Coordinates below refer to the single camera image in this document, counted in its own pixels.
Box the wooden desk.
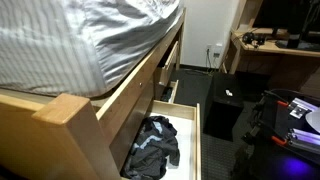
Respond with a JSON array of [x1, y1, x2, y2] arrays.
[[219, 0, 320, 92]]

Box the black checkered cloth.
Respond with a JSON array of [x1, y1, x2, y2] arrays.
[[121, 115, 181, 180]]

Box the dark clothes in small drawer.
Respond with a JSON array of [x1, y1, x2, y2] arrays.
[[160, 87, 173, 102]]

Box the grey striped sheet mattress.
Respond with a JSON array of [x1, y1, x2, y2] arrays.
[[0, 0, 185, 98]]

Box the black box stool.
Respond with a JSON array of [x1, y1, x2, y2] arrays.
[[203, 71, 245, 142]]

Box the black monitor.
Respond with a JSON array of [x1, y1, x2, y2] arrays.
[[252, 0, 290, 38]]

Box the small low wooden drawer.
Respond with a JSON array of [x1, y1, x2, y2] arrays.
[[159, 79, 180, 104]]

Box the black headphones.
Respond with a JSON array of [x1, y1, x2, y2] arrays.
[[241, 31, 268, 48]]

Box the black keyboard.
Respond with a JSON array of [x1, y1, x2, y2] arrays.
[[275, 39, 320, 53]]

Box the wooden bed frame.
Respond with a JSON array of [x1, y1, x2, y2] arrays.
[[0, 6, 188, 180]]

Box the large wooden drawer white inside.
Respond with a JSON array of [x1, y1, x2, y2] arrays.
[[119, 99, 202, 180]]

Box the shallow wooden drawer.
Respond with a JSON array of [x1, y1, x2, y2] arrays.
[[156, 40, 180, 87]]

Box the white round disc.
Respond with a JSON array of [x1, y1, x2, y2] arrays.
[[305, 107, 320, 135]]

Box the black wall cable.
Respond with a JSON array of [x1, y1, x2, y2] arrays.
[[185, 49, 215, 76]]

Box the orange black bar clamp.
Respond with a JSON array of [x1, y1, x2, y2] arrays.
[[261, 93, 290, 108], [243, 121, 288, 147]]

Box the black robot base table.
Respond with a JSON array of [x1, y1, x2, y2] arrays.
[[229, 88, 320, 180]]

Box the silver aluminium rail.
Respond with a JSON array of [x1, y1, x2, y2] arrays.
[[287, 128, 320, 155], [287, 97, 320, 120]]

